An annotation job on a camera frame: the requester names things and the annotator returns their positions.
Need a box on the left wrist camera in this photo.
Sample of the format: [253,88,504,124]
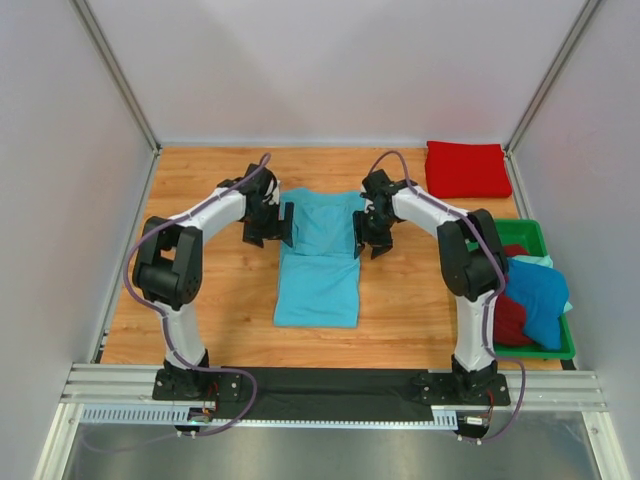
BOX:
[239,163,280,205]

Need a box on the right aluminium corner post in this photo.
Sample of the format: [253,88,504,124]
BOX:
[503,0,604,154]

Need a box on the dark red t-shirt in bin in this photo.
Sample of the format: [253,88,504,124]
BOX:
[492,243,536,348]

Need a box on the light blue t-shirt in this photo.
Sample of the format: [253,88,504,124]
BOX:
[274,188,364,329]

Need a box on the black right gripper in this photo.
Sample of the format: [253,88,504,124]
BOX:
[352,210,395,260]

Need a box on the mint green t-shirt in bin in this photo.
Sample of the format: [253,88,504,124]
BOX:
[510,255,574,314]

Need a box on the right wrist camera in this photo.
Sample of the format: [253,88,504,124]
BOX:
[360,169,404,203]

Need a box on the blue t-shirt in bin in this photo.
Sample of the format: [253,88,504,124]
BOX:
[505,257,569,351]

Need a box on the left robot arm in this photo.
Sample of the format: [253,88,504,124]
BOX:
[125,162,294,402]

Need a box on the aluminium corner post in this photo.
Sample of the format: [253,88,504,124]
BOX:
[503,0,604,154]
[69,0,162,153]

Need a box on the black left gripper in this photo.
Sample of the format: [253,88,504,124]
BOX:
[242,201,293,250]

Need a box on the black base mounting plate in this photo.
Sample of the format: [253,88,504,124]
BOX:
[152,365,511,422]

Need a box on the slotted cable duct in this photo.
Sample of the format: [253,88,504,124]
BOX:
[79,403,459,429]

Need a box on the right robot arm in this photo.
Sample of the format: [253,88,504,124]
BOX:
[353,187,508,404]

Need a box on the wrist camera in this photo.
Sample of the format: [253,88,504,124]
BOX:
[360,169,404,203]
[239,163,280,205]

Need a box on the left aluminium corner post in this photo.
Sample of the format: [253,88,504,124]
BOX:
[69,0,162,153]

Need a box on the folded red t-shirt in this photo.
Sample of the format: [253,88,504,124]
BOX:
[425,141,512,199]

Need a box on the green plastic bin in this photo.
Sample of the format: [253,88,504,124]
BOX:
[494,219,575,361]

